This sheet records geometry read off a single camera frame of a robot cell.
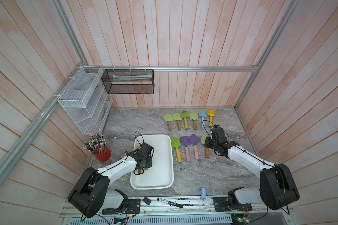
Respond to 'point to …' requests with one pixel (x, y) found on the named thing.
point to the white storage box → (161, 175)
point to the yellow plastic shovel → (211, 113)
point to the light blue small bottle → (203, 194)
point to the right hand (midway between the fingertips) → (207, 139)
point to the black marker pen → (171, 203)
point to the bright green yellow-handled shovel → (185, 115)
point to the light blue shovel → (203, 114)
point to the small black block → (147, 200)
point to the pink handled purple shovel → (185, 141)
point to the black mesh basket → (129, 81)
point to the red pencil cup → (96, 145)
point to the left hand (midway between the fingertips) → (147, 164)
